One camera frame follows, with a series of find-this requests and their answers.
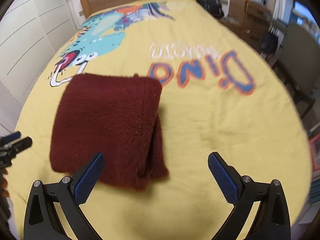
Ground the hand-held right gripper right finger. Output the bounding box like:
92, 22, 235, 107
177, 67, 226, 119
207, 151, 292, 240

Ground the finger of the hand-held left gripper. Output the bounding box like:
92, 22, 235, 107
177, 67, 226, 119
0, 131, 22, 144
7, 137, 33, 156

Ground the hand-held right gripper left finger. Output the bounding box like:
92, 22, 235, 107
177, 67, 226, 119
23, 151, 105, 240

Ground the dark red knit sweater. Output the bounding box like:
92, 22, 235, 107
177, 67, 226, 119
49, 73, 169, 191

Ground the yellow printed blanket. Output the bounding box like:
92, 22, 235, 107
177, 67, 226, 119
7, 0, 313, 240

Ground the white wardrobe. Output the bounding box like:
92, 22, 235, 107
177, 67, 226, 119
0, 0, 87, 133

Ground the grey chair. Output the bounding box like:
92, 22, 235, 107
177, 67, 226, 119
272, 21, 320, 121

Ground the dark hanging cloth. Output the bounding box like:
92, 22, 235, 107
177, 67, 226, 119
260, 26, 285, 56

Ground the black bag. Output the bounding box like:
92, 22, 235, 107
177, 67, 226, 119
195, 0, 225, 19

